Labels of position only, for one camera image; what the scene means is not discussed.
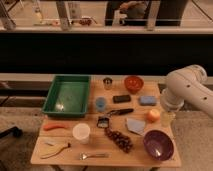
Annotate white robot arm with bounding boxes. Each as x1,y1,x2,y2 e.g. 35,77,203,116
160,65,213,119

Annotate green plastic tray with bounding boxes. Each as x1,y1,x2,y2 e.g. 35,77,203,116
42,75,91,118

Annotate small metal cup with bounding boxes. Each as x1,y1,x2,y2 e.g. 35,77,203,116
103,77,113,90

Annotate black rectangular block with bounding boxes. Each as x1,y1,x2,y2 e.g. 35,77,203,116
113,95,131,103

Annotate blue plastic cup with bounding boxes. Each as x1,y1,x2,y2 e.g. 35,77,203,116
95,97,106,112

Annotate red bowl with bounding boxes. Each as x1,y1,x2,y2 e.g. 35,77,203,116
124,76,144,94

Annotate blue sponge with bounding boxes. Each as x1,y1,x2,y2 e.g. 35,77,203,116
139,96,157,106

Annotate wooden table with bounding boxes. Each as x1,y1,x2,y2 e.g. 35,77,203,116
31,80,181,168

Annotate grey blue cloth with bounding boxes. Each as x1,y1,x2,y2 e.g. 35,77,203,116
126,118,145,135

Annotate white plastic cup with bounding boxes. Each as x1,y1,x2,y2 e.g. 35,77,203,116
72,123,90,144

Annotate orange apple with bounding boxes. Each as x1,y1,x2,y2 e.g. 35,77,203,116
146,109,160,122

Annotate bunch of dark grapes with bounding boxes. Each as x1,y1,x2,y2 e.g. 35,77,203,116
104,128,133,153

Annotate orange carrot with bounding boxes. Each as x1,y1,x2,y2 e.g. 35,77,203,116
43,123,68,131

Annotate metal fork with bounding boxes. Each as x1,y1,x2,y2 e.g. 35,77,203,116
79,153,109,160

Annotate purple bowl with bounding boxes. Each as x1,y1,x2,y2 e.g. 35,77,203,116
143,130,174,161

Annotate person in background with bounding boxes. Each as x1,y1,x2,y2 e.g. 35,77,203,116
105,0,148,26

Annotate yellow handled pliers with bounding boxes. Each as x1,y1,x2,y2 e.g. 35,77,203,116
39,143,71,159

